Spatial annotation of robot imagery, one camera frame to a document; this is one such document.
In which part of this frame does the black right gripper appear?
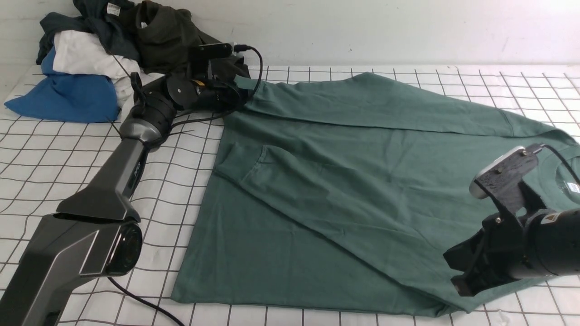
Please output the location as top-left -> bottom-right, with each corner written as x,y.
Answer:
443,213 -> 539,297

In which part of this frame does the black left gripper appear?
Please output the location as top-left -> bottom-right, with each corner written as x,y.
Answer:
165,74 -> 249,112

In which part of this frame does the green long-sleeved shirt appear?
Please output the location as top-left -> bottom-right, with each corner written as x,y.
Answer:
171,73 -> 579,317

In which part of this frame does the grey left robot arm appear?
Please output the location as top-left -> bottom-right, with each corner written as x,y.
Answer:
0,73 -> 254,326

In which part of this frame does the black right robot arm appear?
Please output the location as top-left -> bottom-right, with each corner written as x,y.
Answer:
443,209 -> 580,297

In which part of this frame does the dark olive shirt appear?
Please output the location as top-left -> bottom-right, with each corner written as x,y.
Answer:
122,0 -> 251,82

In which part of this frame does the blue shirt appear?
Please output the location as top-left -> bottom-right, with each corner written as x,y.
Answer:
5,49 -> 120,124

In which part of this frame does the dark navy shirt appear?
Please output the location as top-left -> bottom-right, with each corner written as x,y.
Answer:
36,0 -> 141,65

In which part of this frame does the white shirt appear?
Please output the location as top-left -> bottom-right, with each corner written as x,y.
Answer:
53,30 -> 162,107

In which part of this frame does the white grid-pattern tablecloth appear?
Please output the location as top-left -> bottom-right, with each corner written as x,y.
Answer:
0,65 -> 579,326

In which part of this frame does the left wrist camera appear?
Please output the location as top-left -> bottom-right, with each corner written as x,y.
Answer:
187,43 -> 234,79

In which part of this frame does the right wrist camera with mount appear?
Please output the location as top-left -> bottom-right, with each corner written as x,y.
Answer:
469,143 -> 546,218

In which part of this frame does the black right camera cable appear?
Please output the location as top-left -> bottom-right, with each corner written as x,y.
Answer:
528,144 -> 580,185

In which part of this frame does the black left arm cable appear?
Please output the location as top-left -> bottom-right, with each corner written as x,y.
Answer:
106,44 -> 264,326

